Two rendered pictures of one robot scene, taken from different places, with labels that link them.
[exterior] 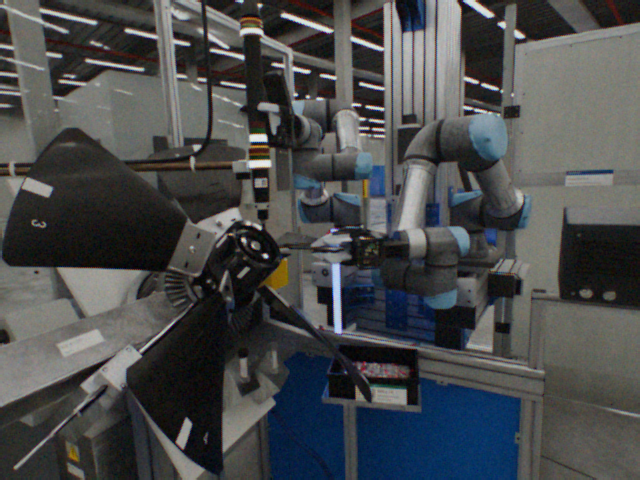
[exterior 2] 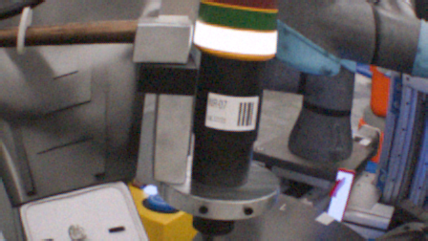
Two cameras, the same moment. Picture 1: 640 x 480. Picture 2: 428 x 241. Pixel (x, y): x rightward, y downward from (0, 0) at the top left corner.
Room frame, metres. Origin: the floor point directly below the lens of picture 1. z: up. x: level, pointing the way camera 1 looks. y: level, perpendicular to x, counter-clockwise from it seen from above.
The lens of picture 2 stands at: (0.48, 0.14, 1.43)
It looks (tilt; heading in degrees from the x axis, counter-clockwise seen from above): 17 degrees down; 358
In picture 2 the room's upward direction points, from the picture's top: 6 degrees clockwise
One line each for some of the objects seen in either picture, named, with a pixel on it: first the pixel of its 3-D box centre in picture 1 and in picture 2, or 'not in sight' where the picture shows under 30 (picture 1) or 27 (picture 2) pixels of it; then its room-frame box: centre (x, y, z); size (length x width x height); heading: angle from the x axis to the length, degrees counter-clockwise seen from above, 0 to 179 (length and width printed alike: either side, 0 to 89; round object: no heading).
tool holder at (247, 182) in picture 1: (256, 185); (208, 111); (0.82, 0.13, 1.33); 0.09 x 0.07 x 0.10; 97
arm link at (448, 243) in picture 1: (441, 244); not in sight; (0.90, -0.29, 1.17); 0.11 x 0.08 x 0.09; 98
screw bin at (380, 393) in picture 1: (374, 373); not in sight; (0.91, -0.13, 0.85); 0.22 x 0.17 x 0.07; 78
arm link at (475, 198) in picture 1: (469, 209); not in sight; (1.39, -0.55, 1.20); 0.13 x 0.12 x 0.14; 49
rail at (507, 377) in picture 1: (370, 350); not in sight; (1.09, -0.14, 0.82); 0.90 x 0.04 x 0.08; 62
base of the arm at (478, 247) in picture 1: (466, 241); not in sight; (1.39, -0.54, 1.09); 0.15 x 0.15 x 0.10
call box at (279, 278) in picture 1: (260, 274); (135, 224); (1.28, 0.21, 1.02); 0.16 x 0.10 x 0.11; 62
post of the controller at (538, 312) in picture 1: (537, 329); not in sight; (0.88, -0.52, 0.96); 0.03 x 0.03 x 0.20; 62
